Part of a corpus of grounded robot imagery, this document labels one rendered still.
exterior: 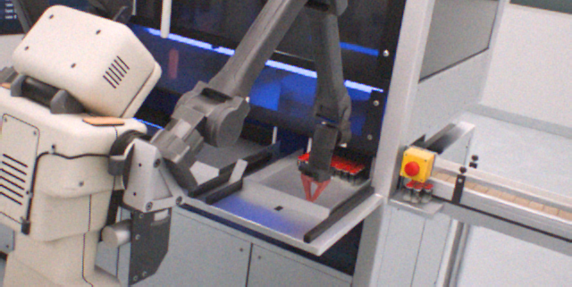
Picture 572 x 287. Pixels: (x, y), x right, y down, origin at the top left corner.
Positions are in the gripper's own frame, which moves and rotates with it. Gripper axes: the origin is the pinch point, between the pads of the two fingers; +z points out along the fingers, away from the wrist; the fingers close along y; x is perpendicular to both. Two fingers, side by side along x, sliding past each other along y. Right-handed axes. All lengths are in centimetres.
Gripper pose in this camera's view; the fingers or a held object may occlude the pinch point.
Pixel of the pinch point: (310, 200)
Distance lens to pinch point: 172.0
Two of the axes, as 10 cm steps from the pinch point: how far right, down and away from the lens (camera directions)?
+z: -2.2, 9.6, 1.8
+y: 4.6, -0.6, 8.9
